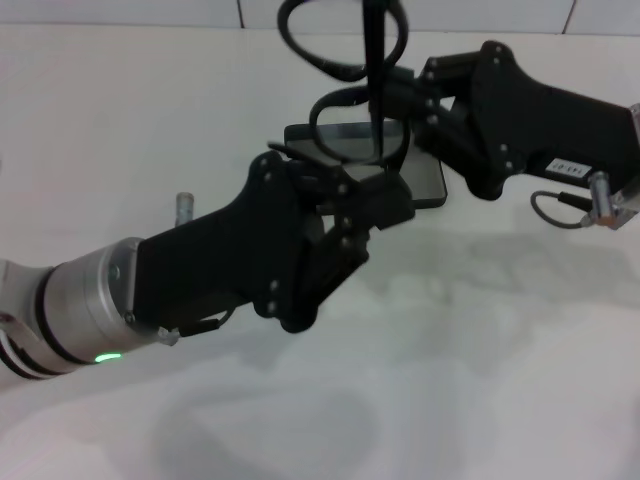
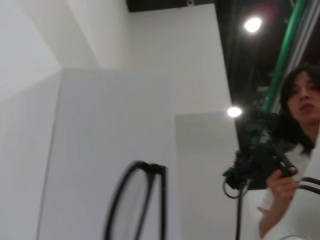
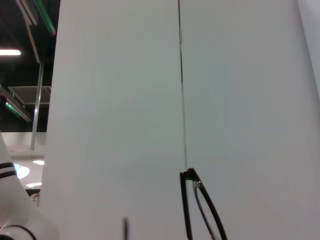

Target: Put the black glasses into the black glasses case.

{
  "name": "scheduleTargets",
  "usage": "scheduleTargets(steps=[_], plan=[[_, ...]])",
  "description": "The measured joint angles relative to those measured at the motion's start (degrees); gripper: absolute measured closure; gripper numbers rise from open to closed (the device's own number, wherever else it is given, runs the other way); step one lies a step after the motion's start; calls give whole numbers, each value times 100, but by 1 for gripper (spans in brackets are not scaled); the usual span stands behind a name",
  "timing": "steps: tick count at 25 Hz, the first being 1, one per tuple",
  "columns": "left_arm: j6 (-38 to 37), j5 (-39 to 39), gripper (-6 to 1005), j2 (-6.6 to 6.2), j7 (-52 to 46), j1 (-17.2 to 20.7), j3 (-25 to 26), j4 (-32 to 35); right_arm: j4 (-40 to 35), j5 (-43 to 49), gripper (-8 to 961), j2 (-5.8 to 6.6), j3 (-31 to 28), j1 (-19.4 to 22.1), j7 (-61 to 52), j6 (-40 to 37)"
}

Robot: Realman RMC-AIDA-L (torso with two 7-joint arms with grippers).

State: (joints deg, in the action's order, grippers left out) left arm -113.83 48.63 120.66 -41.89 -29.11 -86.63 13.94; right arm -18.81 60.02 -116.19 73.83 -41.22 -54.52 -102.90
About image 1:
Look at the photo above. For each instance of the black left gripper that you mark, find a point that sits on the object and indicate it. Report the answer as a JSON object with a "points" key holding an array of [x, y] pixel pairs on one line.
{"points": [[210, 265]]}

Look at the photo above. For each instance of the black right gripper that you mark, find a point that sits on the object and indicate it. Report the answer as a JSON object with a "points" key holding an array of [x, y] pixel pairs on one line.
{"points": [[530, 125]]}

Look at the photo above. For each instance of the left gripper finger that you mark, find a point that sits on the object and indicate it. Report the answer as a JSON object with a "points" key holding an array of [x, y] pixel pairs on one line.
{"points": [[380, 205]]}

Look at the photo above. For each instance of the black glasses case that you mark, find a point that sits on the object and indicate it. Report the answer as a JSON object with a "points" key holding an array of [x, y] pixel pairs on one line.
{"points": [[425, 180]]}

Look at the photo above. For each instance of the black glasses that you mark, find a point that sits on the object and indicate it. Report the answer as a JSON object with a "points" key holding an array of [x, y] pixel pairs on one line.
{"points": [[374, 60]]}

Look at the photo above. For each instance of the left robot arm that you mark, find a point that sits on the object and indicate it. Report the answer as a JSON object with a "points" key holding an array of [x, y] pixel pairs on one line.
{"points": [[75, 300]]}

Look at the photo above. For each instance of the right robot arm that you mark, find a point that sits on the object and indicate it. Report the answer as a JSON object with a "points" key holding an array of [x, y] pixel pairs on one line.
{"points": [[636, 125]]}

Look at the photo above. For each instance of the silver connector plug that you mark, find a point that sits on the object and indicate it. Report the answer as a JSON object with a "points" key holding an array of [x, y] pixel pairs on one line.
{"points": [[184, 207]]}

